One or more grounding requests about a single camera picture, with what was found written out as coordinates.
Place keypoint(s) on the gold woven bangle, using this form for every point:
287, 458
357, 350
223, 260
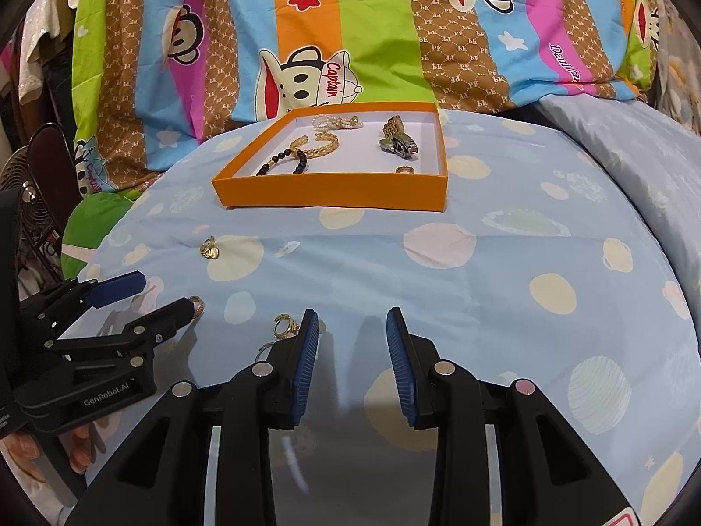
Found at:
323, 148

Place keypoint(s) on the blue planet print bedsheet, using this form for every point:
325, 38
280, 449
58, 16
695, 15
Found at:
493, 296

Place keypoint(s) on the striped cartoon monkey blanket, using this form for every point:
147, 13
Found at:
383, 38

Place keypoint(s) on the white lace garment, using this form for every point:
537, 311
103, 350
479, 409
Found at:
44, 44

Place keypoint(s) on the silver wristwatch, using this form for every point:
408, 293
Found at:
397, 145

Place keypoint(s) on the small grey desk fan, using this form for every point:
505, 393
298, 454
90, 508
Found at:
16, 170

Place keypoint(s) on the gold white hoop earring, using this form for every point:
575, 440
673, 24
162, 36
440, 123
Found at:
275, 327

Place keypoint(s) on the orange jewelry box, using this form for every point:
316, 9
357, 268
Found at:
328, 192

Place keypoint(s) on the dark hanging garment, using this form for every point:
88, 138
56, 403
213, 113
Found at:
60, 87

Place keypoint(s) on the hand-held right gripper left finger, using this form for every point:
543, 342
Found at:
304, 367

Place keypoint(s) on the pale blue quilt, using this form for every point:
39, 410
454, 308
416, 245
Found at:
630, 164

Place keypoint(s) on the person's left hand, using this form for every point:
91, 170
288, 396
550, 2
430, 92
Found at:
82, 446

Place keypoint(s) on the green round cushion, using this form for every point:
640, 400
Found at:
93, 230

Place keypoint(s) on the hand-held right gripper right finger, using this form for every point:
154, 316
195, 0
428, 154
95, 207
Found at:
402, 367

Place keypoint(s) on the dark brown chair back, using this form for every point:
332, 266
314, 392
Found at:
52, 164

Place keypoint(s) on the grey floral cloth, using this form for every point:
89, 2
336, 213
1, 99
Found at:
679, 76

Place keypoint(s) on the small crystal hoop earring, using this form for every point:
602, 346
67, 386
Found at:
197, 308

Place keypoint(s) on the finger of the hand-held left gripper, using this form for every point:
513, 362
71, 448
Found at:
159, 324
118, 286

